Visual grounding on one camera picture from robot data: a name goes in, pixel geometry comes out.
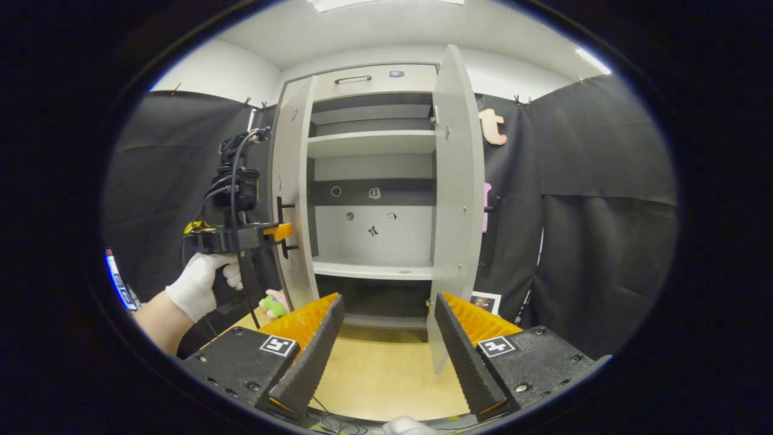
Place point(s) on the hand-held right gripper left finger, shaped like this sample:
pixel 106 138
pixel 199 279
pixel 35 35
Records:
pixel 314 356

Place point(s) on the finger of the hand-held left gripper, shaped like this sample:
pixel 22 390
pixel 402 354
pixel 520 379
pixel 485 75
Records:
pixel 279 232

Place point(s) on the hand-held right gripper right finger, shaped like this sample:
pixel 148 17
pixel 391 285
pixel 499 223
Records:
pixel 468 362

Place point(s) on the grey shoe cabinet door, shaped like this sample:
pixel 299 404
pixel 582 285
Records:
pixel 296 151
pixel 453 181

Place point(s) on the grey double-door shoe cabinet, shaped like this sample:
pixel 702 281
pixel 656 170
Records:
pixel 410 235

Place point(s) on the stack of magazines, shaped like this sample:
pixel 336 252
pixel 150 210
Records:
pixel 486 302

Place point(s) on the green pink plush toy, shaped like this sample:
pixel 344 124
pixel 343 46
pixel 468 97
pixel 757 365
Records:
pixel 275 307

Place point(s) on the white blue panel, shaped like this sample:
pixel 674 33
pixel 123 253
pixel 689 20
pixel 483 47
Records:
pixel 121 284

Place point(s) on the black backdrop cloth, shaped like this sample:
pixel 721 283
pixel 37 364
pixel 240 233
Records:
pixel 604 151

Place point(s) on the long ceiling light panel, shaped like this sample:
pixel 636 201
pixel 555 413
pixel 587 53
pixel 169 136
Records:
pixel 386 3

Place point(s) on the small ceiling light panel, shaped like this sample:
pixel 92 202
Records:
pixel 593 60

